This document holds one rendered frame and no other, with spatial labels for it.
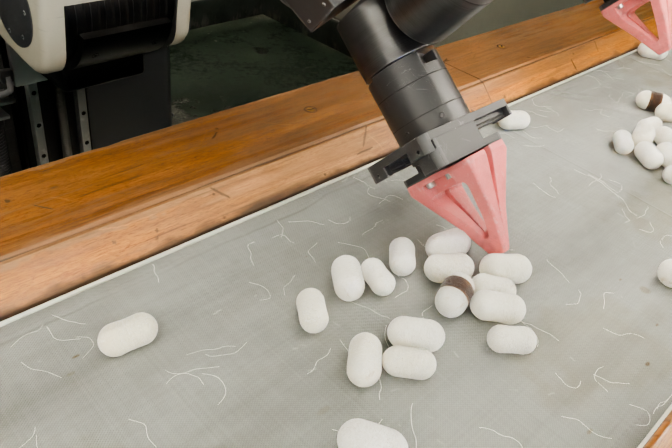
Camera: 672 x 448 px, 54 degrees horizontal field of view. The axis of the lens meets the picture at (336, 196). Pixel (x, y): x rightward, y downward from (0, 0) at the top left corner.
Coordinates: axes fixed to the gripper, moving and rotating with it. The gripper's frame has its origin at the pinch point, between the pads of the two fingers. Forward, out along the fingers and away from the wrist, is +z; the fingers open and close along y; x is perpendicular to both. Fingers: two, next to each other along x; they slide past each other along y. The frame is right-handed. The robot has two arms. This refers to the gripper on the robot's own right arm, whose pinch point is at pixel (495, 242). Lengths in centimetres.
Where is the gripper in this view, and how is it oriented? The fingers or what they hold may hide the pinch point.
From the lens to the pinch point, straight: 49.8
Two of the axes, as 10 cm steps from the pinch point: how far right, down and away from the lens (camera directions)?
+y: 7.1, -3.4, 6.2
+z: 4.6, 8.8, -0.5
